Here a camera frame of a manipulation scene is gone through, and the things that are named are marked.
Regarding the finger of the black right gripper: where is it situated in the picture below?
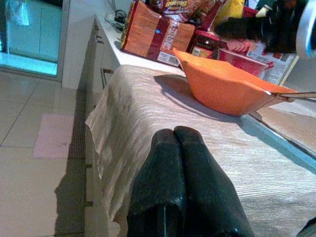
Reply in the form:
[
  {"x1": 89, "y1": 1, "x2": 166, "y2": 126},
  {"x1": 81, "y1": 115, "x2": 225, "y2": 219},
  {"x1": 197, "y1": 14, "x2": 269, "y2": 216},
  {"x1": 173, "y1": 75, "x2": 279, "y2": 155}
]
[{"x1": 213, "y1": 16, "x2": 269, "y2": 42}]

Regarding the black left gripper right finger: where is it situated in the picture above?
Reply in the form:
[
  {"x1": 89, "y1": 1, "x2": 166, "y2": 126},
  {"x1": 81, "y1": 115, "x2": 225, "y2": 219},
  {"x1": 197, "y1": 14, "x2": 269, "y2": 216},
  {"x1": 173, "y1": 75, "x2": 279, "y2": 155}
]
[{"x1": 173, "y1": 125, "x2": 255, "y2": 237}]

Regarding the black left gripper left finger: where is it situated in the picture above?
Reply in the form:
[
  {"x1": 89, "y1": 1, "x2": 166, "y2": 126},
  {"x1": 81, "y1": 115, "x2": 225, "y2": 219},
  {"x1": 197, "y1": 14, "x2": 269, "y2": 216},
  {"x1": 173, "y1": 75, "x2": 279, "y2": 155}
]
[{"x1": 126, "y1": 128, "x2": 189, "y2": 237}]

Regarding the yellow snack bag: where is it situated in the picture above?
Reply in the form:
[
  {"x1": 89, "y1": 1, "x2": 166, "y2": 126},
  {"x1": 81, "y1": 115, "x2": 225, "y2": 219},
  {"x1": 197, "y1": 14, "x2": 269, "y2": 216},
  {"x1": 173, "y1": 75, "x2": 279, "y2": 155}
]
[{"x1": 211, "y1": 0, "x2": 245, "y2": 31}]

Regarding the red plastic container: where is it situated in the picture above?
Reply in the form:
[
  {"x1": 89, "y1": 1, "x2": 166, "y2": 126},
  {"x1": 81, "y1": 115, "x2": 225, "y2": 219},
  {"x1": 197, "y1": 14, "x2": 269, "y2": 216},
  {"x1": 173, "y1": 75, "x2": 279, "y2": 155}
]
[{"x1": 217, "y1": 46, "x2": 275, "y2": 80}]

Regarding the red lidded jar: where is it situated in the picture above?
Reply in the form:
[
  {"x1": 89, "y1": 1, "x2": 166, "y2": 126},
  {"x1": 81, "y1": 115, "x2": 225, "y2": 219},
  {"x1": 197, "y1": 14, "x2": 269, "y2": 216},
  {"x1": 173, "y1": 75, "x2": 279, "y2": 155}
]
[{"x1": 188, "y1": 30, "x2": 221, "y2": 59}]

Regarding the printed paper flyer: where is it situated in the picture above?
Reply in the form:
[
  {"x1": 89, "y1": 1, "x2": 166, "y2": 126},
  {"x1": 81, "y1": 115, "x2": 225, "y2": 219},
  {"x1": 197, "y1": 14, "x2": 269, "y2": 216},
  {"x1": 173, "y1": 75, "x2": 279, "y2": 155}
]
[{"x1": 246, "y1": 40, "x2": 300, "y2": 86}]

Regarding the orange angular bowl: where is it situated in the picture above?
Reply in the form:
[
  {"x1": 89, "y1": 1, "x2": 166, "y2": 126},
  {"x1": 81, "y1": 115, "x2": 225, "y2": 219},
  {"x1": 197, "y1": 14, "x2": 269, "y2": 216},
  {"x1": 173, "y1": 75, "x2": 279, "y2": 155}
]
[{"x1": 172, "y1": 47, "x2": 298, "y2": 117}]

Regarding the red printed snack bag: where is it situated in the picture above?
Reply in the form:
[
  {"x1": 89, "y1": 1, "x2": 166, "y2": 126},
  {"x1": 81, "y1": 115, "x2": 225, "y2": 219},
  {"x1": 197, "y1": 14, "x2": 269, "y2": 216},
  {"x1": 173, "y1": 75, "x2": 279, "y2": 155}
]
[{"x1": 148, "y1": 0, "x2": 227, "y2": 28}]

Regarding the beige ribbed table cloth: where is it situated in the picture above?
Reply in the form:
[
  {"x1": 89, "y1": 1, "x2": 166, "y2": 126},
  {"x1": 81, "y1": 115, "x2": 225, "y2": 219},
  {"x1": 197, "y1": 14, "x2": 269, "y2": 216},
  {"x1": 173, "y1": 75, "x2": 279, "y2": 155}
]
[{"x1": 85, "y1": 64, "x2": 316, "y2": 237}]

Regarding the orange and red snack box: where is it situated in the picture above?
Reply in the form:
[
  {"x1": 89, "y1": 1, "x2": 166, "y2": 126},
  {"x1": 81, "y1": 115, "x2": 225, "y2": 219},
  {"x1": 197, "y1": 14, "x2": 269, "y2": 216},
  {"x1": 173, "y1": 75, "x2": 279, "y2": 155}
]
[{"x1": 120, "y1": 0, "x2": 197, "y2": 68}]

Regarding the brown placemat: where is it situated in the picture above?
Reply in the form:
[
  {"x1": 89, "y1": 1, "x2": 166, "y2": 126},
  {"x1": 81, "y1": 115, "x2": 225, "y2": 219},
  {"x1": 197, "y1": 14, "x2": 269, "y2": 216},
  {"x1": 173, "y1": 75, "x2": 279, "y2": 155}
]
[{"x1": 249, "y1": 99, "x2": 316, "y2": 157}]

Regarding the pink floor mat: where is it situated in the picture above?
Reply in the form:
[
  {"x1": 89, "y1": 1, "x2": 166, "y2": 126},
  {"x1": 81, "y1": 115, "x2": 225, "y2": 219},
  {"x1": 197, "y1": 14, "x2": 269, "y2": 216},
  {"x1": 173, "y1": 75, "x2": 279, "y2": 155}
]
[{"x1": 33, "y1": 113, "x2": 75, "y2": 159}]

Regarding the glass sliding door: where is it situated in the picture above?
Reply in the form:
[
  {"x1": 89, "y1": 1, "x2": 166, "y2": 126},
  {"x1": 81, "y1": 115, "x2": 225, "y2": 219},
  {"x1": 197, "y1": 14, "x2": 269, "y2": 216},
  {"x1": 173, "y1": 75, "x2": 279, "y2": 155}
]
[{"x1": 0, "y1": 0, "x2": 64, "y2": 79}]

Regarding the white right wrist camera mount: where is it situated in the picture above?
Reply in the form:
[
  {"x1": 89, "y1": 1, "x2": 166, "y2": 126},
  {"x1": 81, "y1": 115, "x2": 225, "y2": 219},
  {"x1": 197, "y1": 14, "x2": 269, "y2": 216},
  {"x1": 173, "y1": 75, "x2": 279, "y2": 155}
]
[{"x1": 295, "y1": 0, "x2": 316, "y2": 59}]

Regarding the silver metal cutlery handle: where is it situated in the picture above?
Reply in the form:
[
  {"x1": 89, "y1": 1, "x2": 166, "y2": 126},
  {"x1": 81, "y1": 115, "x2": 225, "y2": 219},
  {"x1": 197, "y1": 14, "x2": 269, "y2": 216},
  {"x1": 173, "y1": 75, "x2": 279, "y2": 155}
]
[{"x1": 267, "y1": 90, "x2": 316, "y2": 97}]

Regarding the black charger with cable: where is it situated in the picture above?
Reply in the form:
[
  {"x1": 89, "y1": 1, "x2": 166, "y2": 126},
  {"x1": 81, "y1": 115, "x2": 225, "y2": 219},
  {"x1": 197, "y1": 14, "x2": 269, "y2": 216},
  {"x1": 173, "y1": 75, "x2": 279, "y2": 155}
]
[{"x1": 105, "y1": 0, "x2": 128, "y2": 32}]

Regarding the white cabinet with handles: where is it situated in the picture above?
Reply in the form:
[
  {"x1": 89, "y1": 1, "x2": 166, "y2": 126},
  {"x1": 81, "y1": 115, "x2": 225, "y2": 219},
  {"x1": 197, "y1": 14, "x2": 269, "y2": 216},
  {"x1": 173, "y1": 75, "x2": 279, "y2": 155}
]
[{"x1": 78, "y1": 14, "x2": 183, "y2": 237}]

